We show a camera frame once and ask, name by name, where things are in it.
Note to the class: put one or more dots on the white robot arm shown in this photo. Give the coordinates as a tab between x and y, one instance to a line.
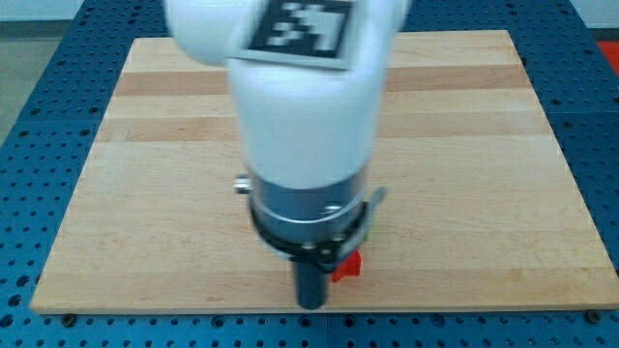
307	78

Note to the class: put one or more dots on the light wooden board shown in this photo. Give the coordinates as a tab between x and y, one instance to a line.
482	212

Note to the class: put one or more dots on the black white fiducial marker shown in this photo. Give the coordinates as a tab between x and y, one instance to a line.
303	33

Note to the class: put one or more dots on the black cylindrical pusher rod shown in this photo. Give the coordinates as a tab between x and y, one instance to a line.
310	284

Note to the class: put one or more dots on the red block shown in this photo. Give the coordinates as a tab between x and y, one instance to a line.
350	266

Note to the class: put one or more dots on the blue perforated table plate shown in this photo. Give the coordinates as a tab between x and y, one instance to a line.
52	135

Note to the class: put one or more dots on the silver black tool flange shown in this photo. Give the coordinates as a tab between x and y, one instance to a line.
322	224

